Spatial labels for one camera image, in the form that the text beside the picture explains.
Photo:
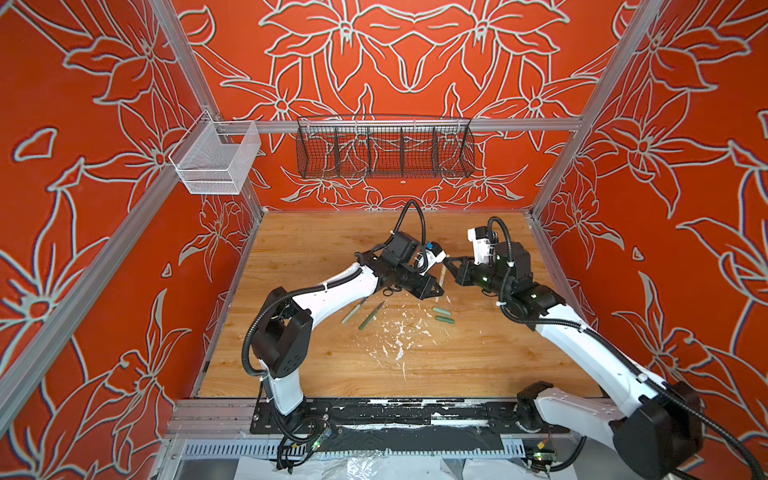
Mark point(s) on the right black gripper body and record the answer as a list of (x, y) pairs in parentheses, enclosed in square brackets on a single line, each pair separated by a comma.
[(484, 277)]

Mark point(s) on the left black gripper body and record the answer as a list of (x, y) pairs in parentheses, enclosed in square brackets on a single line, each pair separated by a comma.
[(407, 276)]

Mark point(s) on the beige pen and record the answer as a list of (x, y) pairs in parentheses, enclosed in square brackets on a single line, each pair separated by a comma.
[(441, 281)]

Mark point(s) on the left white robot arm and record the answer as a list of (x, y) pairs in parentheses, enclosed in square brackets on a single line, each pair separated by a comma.
[(277, 342)]

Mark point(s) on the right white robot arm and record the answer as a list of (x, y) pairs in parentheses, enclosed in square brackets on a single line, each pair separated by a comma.
[(653, 425)]

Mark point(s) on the olive green pen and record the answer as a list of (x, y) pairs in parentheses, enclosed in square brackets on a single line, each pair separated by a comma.
[(354, 310)]

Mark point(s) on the lower green pen cap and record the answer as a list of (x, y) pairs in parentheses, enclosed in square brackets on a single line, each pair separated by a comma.
[(444, 319)]

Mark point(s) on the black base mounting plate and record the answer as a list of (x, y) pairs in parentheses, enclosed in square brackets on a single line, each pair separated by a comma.
[(496, 414)]

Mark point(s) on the clear plastic bin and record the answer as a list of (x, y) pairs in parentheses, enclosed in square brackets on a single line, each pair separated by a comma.
[(215, 157)]

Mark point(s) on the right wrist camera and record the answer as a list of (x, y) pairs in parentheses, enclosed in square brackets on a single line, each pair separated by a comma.
[(483, 241)]

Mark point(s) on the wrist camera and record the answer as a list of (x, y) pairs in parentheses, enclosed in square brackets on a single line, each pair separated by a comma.
[(483, 241), (429, 255)]

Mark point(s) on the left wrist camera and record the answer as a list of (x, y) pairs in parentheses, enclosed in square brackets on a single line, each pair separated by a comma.
[(429, 255)]

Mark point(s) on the black wire mesh basket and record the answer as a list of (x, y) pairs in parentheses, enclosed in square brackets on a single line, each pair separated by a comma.
[(357, 147)]

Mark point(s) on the white slotted cable duct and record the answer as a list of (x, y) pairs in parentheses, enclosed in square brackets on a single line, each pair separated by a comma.
[(266, 449)]

